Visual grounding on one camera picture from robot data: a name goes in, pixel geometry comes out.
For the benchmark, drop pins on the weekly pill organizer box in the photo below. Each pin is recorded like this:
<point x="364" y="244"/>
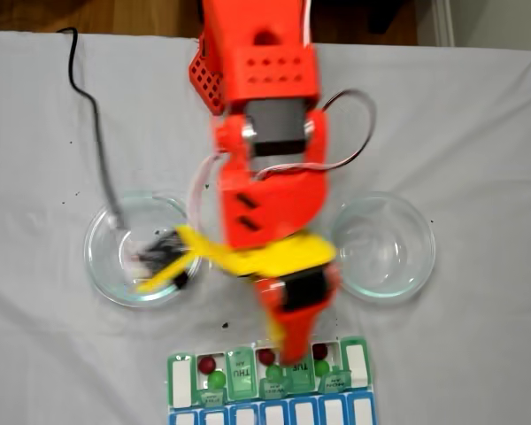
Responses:
<point x="241" y="376"/>

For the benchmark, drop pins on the clear glass bowl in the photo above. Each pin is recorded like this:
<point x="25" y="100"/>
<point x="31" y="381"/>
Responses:
<point x="102" y="274"/>
<point x="380" y="283"/>

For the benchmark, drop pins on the red ball pill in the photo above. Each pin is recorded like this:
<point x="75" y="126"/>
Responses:
<point x="207" y="364"/>
<point x="320" y="351"/>
<point x="265" y="355"/>

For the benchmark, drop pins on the green ball pill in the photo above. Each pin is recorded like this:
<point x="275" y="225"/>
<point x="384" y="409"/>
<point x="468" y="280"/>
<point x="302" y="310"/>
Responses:
<point x="273" y="372"/>
<point x="322" y="367"/>
<point x="217" y="379"/>

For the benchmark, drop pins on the white baseboard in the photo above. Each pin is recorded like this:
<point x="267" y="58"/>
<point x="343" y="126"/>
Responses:
<point x="444" y="22"/>

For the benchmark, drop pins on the camera board on yellow mount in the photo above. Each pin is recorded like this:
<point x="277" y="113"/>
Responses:
<point x="163" y="257"/>

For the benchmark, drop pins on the white table cloth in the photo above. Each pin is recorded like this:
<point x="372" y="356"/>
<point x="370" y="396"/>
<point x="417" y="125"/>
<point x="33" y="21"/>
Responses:
<point x="469" y="133"/>

